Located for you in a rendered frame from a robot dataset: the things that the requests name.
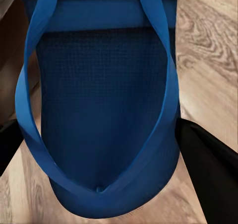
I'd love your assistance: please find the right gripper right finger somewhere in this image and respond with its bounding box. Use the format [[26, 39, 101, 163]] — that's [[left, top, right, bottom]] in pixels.
[[175, 118, 238, 224]]

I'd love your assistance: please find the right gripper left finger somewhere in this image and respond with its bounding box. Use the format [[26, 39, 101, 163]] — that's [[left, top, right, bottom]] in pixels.
[[0, 118, 24, 177]]

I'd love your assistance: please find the sandal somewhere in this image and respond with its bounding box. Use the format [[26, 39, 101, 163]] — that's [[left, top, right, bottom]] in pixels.
[[15, 0, 181, 219]]

